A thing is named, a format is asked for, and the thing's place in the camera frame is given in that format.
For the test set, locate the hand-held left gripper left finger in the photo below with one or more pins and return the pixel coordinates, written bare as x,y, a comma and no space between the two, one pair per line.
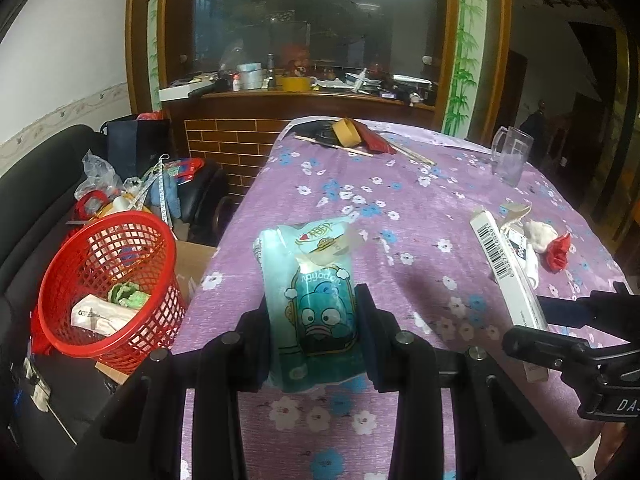
252,345

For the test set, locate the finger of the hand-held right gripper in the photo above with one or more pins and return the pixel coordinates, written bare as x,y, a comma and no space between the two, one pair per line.
545,347
565,310

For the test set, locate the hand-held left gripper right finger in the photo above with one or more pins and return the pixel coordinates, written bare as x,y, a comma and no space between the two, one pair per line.
372,350

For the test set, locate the red packet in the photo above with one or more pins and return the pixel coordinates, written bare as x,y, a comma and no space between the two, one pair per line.
557,254

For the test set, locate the white and blue tube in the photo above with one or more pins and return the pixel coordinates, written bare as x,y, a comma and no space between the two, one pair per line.
527,260

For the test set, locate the teal cartoon tissue pack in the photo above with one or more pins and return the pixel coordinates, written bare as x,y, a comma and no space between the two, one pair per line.
315,300

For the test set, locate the small white tissue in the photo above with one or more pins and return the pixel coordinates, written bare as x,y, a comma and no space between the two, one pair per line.
539,235

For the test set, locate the white medicine box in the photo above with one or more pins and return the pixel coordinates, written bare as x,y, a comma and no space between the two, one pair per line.
500,260

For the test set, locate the red plastic mesh basket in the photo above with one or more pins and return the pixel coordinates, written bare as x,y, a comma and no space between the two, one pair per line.
155,280

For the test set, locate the white printed packet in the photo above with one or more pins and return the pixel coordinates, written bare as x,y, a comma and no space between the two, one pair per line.
100,315

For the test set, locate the person's right forearm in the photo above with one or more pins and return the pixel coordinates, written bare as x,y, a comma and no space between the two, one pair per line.
615,445

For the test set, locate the brown cardboard box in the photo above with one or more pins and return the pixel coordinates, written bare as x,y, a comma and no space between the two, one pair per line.
195,265

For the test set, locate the green crumpled wrapper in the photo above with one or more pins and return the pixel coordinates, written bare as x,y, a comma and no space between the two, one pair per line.
127,296

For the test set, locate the purple floral tablecloth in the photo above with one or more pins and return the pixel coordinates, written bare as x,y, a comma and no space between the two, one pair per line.
425,200

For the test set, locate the clear plastic cup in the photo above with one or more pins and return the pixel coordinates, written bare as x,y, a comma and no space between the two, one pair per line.
511,156

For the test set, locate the blue cloth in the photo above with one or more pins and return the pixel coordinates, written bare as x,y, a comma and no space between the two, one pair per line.
172,200

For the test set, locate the white measuring tape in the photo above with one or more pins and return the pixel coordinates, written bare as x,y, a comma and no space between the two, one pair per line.
154,185

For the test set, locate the red and blue printed bag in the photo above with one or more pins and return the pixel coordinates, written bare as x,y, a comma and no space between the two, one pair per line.
185,167

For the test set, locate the white plastic bottle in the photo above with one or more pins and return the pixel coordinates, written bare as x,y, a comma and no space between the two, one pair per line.
121,204

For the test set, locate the wooden chopstick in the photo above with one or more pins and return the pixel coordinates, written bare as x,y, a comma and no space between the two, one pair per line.
335,145
412,155

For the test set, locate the red pouch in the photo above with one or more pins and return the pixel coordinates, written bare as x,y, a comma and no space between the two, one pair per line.
375,140

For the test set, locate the red cloth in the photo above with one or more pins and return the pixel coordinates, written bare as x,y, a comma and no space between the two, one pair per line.
41,347

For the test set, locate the red plastic bag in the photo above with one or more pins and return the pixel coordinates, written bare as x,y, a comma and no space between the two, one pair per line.
92,205

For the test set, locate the wooden counter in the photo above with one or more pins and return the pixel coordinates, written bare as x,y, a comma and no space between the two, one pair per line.
225,130

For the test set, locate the yellow tape roll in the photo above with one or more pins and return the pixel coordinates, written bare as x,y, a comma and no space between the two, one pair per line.
347,131

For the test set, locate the black pouch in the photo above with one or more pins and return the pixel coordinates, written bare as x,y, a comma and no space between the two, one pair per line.
317,131

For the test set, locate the black bag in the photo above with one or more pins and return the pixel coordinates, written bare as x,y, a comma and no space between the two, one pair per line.
135,145

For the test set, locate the clear plastic bag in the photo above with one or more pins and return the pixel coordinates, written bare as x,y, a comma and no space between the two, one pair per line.
97,170

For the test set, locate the white flat box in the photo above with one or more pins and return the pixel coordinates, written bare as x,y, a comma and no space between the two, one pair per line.
176,92

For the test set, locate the yellow container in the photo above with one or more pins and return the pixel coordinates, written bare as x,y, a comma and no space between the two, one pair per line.
295,84

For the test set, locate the black leather sofa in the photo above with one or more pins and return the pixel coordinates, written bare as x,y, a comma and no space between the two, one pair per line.
50,170

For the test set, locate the pale blue round tin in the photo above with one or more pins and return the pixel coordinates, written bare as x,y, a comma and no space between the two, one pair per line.
250,76

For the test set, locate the bamboo wall decoration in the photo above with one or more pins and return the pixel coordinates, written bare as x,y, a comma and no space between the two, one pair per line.
465,50

